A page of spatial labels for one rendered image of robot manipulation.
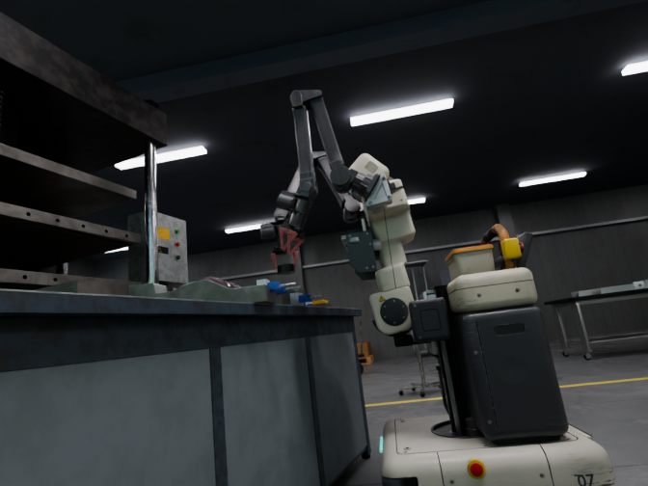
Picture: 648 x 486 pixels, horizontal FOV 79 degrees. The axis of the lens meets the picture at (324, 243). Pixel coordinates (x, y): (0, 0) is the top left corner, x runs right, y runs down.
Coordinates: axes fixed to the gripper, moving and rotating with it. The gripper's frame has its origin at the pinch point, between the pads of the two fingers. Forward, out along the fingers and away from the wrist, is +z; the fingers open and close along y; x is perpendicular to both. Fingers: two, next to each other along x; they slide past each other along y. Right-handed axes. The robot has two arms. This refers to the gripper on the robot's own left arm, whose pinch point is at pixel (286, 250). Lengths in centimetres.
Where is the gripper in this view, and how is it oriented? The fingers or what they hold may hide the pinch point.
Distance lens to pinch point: 149.1
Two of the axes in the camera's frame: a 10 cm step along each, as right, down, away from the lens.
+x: 9.3, 3.1, -2.2
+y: -1.6, -2.1, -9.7
